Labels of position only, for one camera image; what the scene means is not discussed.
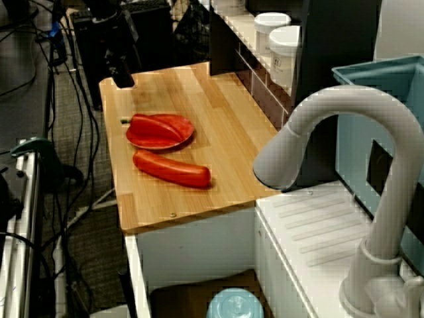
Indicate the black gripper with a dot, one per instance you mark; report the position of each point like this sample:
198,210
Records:
122,36

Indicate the red toy chili pepper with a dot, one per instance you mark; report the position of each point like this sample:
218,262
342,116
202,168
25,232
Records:
149,127

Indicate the red toy sausage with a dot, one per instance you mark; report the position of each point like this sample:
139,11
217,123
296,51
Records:
172,170

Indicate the red round plate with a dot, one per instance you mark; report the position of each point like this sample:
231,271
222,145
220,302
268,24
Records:
183,127

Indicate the green clamp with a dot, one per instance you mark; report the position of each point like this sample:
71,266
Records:
36,145

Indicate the white labelled plastic jar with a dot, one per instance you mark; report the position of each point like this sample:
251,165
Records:
285,49
270,23

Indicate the black tiled backsplash shelf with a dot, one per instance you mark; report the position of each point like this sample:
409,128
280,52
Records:
331,49

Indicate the teal plastic bin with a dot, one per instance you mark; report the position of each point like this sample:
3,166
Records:
351,139

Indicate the light blue bowl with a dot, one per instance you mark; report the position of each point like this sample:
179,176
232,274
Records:
232,304

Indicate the grey toy faucet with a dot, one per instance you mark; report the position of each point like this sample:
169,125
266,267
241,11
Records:
381,106

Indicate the white toy sink unit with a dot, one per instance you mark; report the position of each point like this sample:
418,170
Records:
331,245

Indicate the aluminium frame rail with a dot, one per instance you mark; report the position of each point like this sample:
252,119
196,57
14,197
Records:
23,232

